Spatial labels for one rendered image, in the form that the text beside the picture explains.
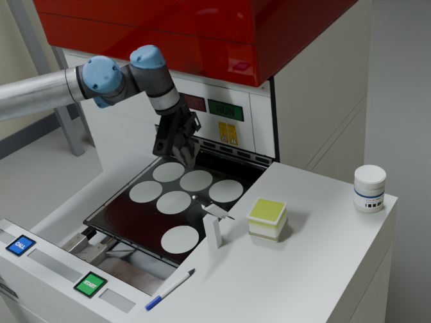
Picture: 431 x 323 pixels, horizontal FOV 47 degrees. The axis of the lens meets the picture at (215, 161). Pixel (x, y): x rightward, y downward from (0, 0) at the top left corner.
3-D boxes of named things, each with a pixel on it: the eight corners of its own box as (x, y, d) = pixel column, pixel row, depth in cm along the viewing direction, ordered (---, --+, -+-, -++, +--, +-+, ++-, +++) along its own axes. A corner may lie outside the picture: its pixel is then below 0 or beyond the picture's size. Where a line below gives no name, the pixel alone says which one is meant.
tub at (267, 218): (260, 216, 123) (258, 195, 119) (288, 223, 120) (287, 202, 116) (248, 237, 118) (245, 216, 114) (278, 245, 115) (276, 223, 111)
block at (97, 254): (101, 249, 134) (98, 241, 132) (109, 253, 132) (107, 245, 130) (79, 269, 129) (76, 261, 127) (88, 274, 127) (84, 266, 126)
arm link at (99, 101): (79, 75, 114) (124, 56, 115) (90, 84, 126) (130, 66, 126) (93, 107, 114) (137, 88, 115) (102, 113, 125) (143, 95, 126)
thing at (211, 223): (219, 229, 122) (211, 186, 114) (233, 234, 120) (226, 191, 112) (205, 245, 118) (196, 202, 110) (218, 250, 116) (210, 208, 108)
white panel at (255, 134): (97, 134, 194) (64, 37, 170) (282, 195, 151) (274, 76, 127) (91, 138, 192) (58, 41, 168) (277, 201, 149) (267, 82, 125)
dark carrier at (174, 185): (166, 156, 162) (165, 154, 162) (256, 185, 144) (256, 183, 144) (90, 222, 141) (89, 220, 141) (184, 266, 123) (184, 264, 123)
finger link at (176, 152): (199, 157, 143) (188, 131, 137) (189, 170, 139) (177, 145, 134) (190, 156, 144) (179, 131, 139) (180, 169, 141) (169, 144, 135)
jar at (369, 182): (360, 191, 126) (361, 161, 120) (387, 199, 122) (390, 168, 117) (348, 208, 122) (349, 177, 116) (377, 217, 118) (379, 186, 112)
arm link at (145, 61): (123, 52, 122) (155, 38, 122) (141, 90, 128) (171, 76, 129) (127, 64, 116) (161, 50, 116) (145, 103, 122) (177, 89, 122)
